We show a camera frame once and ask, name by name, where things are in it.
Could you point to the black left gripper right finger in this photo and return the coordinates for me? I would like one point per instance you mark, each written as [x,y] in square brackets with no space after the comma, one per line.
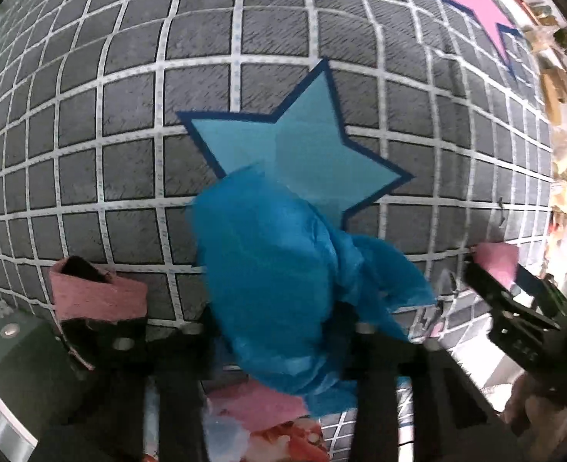
[374,362]

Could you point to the grey grid play mat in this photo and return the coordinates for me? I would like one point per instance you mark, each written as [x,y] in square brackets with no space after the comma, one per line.
[95,163]

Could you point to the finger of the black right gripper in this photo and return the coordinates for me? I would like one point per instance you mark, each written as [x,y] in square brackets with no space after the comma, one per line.
[502,300]
[543,290]

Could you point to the pink red printed bag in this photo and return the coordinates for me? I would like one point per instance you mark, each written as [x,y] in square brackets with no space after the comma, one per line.
[298,440]

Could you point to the blue star mat patch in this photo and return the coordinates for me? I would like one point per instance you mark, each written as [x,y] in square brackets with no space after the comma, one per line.
[303,144]

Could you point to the person's right hand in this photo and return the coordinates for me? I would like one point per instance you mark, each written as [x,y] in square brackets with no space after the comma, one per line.
[536,413]

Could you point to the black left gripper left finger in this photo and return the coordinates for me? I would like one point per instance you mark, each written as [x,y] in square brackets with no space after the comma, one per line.
[176,364]

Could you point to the pink black sock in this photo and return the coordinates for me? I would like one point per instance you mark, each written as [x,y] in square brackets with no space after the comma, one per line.
[100,314]

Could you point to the pink cloth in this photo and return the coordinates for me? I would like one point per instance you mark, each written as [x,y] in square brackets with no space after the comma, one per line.
[500,260]
[255,406]

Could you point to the pink flat cloth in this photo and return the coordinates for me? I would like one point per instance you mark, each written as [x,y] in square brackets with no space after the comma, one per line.
[255,406]

